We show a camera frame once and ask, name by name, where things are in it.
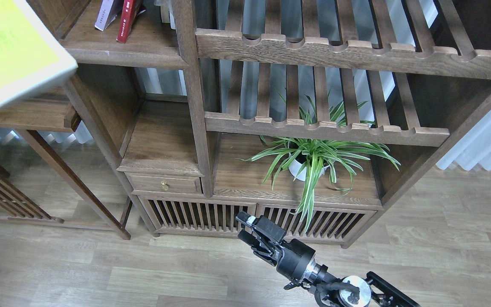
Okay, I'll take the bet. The dark wooden bookshelf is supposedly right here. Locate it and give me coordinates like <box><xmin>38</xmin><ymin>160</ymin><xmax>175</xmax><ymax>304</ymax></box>
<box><xmin>29</xmin><ymin>0</ymin><xmax>491</xmax><ymax>246</ymax></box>

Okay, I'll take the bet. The green spider plant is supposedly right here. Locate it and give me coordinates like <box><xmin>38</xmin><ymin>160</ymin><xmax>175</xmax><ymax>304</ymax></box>
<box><xmin>240</xmin><ymin>90</ymin><xmax>401</xmax><ymax>232</ymax></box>

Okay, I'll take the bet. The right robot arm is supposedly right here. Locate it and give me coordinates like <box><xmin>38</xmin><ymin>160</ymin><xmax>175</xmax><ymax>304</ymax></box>
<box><xmin>236</xmin><ymin>211</ymin><xmax>418</xmax><ymax>307</ymax></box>

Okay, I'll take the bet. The white paperback book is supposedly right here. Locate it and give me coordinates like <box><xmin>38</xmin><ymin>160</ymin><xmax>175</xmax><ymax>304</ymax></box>
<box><xmin>94</xmin><ymin>0</ymin><xmax>124</xmax><ymax>31</ymax></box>

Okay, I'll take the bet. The white plant pot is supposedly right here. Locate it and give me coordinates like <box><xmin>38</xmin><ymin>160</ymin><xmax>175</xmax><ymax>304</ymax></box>
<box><xmin>289</xmin><ymin>155</ymin><xmax>329</xmax><ymax>182</ymax></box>

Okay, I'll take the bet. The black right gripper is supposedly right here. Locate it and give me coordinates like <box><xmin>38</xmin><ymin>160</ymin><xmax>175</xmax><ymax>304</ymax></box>
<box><xmin>235</xmin><ymin>211</ymin><xmax>316</xmax><ymax>282</ymax></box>

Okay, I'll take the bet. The slatted wooden rack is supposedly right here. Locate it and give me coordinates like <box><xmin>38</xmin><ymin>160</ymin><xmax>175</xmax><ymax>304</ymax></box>
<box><xmin>0</xmin><ymin>165</ymin><xmax>64</xmax><ymax>225</ymax></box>

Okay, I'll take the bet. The red book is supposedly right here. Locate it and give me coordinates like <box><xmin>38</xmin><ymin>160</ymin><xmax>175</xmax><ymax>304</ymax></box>
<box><xmin>116</xmin><ymin>0</ymin><xmax>146</xmax><ymax>43</ymax></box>

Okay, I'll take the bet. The wooden side table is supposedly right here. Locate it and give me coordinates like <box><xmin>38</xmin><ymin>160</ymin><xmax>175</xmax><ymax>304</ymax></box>
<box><xmin>0</xmin><ymin>87</ymin><xmax>131</xmax><ymax>240</ymax></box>

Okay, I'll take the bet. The yellow green book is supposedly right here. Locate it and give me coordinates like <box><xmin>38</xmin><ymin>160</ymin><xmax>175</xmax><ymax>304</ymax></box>
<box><xmin>0</xmin><ymin>0</ymin><xmax>78</xmax><ymax>107</ymax></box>

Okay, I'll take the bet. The brass drawer knob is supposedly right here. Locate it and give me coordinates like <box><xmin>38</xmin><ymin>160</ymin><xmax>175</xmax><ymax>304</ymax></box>
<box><xmin>160</xmin><ymin>181</ymin><xmax>169</xmax><ymax>191</ymax></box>

